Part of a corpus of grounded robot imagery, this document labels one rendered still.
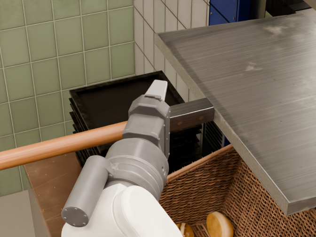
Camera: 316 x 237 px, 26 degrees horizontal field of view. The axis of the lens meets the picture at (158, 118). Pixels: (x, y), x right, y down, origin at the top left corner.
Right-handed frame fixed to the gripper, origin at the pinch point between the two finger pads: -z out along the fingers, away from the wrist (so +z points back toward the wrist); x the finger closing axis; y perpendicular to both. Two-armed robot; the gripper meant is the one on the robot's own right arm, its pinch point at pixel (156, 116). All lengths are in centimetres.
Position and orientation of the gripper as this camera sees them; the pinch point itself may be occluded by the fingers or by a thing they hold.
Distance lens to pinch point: 102.4
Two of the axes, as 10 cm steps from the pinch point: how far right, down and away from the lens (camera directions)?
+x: 0.0, -8.0, -6.0
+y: -9.7, -1.4, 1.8
